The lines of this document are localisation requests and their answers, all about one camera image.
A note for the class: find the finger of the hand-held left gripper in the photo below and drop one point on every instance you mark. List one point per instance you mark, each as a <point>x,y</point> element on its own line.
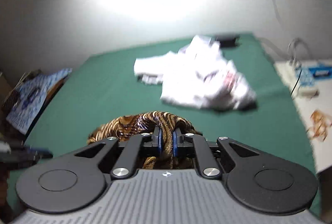
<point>39,152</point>

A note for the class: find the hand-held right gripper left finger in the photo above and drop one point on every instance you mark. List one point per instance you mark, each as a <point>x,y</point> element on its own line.
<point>159,142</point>

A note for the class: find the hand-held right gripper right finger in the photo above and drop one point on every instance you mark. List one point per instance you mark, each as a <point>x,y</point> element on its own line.
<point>175,143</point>

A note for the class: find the gold tiger-striped cloth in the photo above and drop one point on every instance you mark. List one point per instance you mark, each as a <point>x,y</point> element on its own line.
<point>129,123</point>

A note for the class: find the white shirt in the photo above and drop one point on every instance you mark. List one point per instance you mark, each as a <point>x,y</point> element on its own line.
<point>197,79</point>

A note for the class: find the blue patterned cloth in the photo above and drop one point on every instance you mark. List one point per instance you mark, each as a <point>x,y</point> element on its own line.
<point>44,104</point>

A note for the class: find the small dark object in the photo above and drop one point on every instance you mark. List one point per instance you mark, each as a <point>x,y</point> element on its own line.
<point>32,95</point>

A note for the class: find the dark wooden shelf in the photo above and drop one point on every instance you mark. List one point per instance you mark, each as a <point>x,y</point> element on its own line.
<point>53,89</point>

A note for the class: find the green table cover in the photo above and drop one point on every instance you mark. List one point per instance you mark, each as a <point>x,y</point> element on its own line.
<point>103,84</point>

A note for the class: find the small black box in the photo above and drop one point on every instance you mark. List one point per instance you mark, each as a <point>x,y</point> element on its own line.
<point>228,38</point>

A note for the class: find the white side table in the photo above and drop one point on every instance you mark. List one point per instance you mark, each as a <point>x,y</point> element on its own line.
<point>303,110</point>

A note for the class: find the white power strip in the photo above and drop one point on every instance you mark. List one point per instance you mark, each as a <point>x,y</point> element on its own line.
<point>286,71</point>

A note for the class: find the white power adapter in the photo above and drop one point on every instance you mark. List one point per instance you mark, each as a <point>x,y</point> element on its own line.
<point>308,92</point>

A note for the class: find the blue patterned pad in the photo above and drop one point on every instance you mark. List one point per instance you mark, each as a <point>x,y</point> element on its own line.
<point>308,76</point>

